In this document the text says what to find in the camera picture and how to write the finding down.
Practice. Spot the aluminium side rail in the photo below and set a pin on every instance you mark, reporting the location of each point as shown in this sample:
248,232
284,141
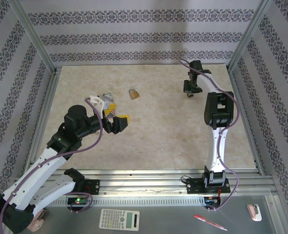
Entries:
46,109
244,109

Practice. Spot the white calculator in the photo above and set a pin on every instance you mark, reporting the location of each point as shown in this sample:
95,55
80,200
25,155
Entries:
114,219

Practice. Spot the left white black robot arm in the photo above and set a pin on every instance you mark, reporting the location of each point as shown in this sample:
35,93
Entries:
36,175

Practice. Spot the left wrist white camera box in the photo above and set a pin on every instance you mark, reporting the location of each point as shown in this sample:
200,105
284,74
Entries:
97,102

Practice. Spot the pink white stapler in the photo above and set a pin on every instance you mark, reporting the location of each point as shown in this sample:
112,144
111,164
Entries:
255,214

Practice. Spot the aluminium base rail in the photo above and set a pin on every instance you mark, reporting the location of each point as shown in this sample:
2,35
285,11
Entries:
144,185

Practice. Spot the small circuit board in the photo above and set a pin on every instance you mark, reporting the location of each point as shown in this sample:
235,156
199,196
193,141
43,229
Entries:
211,201
78,201

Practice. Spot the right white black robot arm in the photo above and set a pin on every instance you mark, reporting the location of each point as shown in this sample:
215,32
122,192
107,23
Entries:
217,151

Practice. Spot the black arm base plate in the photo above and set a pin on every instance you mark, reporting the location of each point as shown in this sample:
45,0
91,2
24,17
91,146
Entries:
194,186
94,186

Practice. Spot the brass padlock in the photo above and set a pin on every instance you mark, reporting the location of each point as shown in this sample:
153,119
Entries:
135,95

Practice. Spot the pink tape dispenser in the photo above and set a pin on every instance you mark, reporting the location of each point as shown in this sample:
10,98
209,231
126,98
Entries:
40,221

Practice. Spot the small dark padlock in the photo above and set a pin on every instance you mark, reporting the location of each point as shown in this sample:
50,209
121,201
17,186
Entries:
190,95

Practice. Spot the aluminium frame post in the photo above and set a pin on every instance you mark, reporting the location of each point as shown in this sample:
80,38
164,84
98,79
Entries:
251,31
34,34

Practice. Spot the red pen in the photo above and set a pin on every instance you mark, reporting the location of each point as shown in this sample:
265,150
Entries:
207,221

